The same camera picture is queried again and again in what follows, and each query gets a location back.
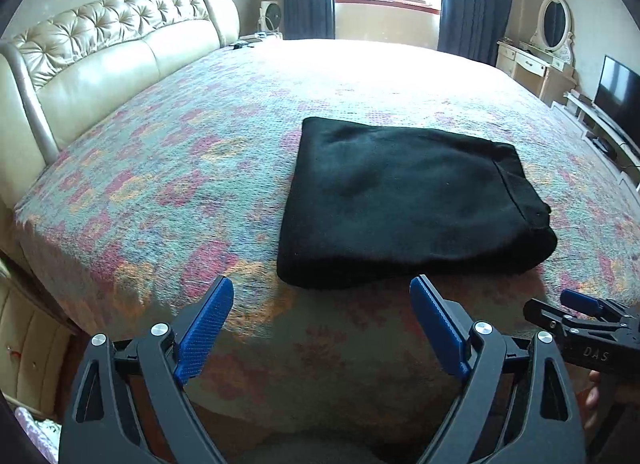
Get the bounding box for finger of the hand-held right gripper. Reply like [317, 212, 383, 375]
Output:
[559, 288, 610, 318]
[523, 297, 577, 335]

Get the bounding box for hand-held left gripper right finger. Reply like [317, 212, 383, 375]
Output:
[409, 274, 586, 464]

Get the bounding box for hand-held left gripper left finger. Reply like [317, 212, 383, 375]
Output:
[60, 275, 236, 464]

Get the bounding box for black pants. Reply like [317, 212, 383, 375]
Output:
[276, 117, 559, 290]

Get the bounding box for person's right hand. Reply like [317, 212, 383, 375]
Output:
[585, 369, 610, 413]

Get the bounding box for bed with floral bedspread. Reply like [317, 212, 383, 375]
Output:
[12, 38, 640, 422]

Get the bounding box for beige bedside cabinet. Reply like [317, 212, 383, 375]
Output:
[0, 254, 77, 421]

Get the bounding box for white television stand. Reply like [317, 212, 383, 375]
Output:
[550, 91, 640, 191]

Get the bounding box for floral cloth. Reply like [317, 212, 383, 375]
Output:
[12, 406, 62, 464]

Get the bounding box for black television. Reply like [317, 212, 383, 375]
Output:
[593, 55, 640, 149]

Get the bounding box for white dressing table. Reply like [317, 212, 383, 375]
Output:
[496, 39, 577, 106]

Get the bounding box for white oval vanity mirror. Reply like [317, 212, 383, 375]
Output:
[529, 0, 575, 53]

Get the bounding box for beige leather headboard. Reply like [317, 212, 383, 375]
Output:
[0, 0, 242, 166]

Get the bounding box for white fan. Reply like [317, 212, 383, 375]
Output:
[258, 0, 285, 38]

